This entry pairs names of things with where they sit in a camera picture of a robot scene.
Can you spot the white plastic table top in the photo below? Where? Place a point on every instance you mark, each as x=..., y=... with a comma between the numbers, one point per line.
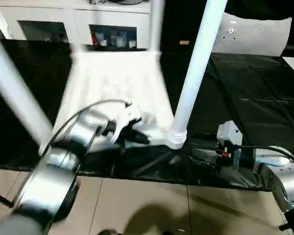
x=112, y=80

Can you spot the white plastic table leg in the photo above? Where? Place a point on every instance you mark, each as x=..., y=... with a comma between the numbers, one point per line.
x=80, y=47
x=14, y=93
x=156, y=24
x=198, y=61

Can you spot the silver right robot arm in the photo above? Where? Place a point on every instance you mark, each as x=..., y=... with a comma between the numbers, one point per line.
x=284, y=171

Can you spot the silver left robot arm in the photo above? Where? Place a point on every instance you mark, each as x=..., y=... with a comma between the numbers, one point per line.
x=56, y=166

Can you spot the black work mat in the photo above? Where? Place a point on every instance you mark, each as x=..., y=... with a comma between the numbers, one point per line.
x=247, y=85

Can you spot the white cup behind glass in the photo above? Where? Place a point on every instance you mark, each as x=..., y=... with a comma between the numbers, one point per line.
x=131, y=44

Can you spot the red bottle behind glass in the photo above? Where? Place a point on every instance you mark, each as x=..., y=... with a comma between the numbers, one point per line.
x=94, y=39

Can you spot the black box with yellow label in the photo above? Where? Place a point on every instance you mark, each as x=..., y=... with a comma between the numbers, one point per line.
x=178, y=24

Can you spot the grey cushion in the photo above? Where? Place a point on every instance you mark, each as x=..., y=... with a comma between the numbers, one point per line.
x=252, y=34

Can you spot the white glass-door cabinet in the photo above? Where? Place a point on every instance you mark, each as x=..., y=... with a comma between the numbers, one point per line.
x=76, y=14

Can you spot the grey helmet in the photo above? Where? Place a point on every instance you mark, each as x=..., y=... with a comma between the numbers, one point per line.
x=127, y=1

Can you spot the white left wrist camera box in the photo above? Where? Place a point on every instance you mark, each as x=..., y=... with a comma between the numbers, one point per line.
x=127, y=115

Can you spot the black metal frame bar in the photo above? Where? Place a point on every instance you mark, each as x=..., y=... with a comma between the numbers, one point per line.
x=1, y=198
x=285, y=227

